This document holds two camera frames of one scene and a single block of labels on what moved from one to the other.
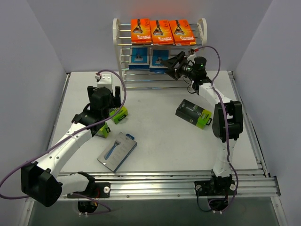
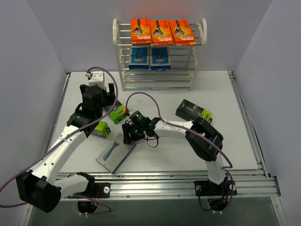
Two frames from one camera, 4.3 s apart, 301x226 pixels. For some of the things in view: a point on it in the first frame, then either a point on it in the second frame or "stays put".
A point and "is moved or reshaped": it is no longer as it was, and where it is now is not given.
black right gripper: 178,69 to 128,135
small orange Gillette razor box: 140,31 stays put
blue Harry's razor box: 139,57 stays put
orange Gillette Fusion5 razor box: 182,34 stays put
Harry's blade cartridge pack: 159,56 is moved or reshaped
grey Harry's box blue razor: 117,151 stays put
